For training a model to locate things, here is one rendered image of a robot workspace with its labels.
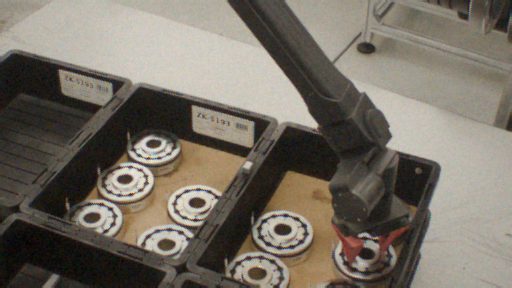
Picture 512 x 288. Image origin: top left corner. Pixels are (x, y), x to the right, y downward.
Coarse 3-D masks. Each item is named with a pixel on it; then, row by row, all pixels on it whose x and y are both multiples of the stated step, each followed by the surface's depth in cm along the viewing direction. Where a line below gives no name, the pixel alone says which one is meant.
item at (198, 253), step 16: (288, 128) 146; (304, 128) 146; (272, 144) 142; (256, 160) 138; (416, 160) 139; (432, 160) 139; (432, 176) 136; (240, 192) 133; (432, 192) 133; (224, 208) 129; (416, 224) 127; (208, 240) 124; (192, 256) 121; (400, 256) 121; (192, 272) 118; (208, 272) 118; (400, 272) 119
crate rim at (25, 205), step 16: (128, 96) 152; (176, 96) 153; (192, 96) 153; (112, 112) 148; (240, 112) 149; (256, 112) 149; (96, 128) 144; (272, 128) 146; (80, 144) 141; (256, 144) 142; (64, 160) 137; (48, 176) 134; (240, 176) 135; (32, 192) 131; (224, 192) 132; (32, 208) 128; (64, 224) 125; (208, 224) 126; (112, 240) 123; (192, 240) 123; (144, 256) 121; (160, 256) 121
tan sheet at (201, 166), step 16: (192, 144) 157; (192, 160) 154; (208, 160) 154; (224, 160) 154; (240, 160) 154; (160, 176) 150; (176, 176) 150; (192, 176) 150; (208, 176) 150; (224, 176) 150; (96, 192) 146; (160, 192) 147; (160, 208) 143; (128, 224) 140; (144, 224) 140; (160, 224) 140; (128, 240) 137
